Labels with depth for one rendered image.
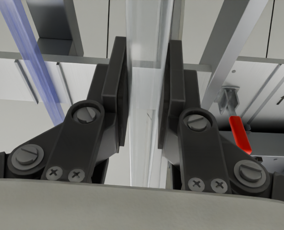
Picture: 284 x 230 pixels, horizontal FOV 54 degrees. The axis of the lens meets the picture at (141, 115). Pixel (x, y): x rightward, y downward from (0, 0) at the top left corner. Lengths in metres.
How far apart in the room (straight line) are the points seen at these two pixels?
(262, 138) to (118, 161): 1.72
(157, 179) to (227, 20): 0.42
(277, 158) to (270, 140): 0.03
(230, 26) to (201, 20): 1.81
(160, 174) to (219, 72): 0.34
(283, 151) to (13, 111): 1.91
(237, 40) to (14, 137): 2.01
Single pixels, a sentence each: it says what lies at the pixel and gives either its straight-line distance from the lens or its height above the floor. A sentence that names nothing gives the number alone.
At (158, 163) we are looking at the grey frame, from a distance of 0.65.
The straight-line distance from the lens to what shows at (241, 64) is 0.40.
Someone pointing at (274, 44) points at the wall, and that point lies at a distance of 2.38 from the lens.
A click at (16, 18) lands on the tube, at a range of 0.25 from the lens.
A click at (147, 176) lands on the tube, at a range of 0.18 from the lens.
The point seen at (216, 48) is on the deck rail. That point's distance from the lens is 0.39.
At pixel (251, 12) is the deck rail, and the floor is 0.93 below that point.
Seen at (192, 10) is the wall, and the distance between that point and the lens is 2.15.
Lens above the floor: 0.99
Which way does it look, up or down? 10 degrees up
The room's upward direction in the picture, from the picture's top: 176 degrees counter-clockwise
